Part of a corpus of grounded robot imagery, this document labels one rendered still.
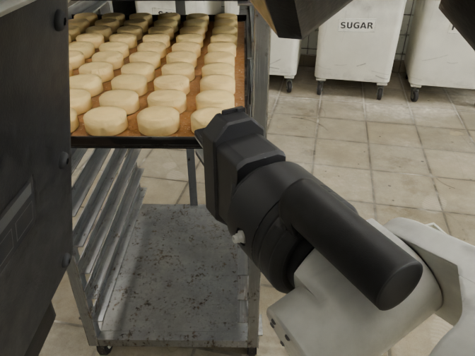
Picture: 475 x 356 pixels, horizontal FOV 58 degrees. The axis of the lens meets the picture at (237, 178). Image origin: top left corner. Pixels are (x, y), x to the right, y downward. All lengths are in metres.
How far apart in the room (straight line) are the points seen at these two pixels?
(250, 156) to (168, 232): 1.27
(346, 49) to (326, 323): 2.85
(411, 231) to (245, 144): 0.16
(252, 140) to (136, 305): 1.05
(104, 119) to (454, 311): 0.40
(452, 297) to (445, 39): 2.86
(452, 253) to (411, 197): 1.91
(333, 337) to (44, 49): 0.21
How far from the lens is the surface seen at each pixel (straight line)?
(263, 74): 0.80
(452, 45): 3.14
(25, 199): 0.18
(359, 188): 2.18
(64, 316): 1.63
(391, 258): 0.25
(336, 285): 0.28
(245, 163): 0.36
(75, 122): 0.55
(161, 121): 0.50
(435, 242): 0.29
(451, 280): 0.29
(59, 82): 0.19
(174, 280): 1.44
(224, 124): 0.39
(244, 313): 1.23
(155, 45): 0.79
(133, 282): 1.46
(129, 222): 1.56
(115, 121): 0.51
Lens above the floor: 1.18
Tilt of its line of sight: 33 degrees down
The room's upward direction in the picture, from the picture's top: straight up
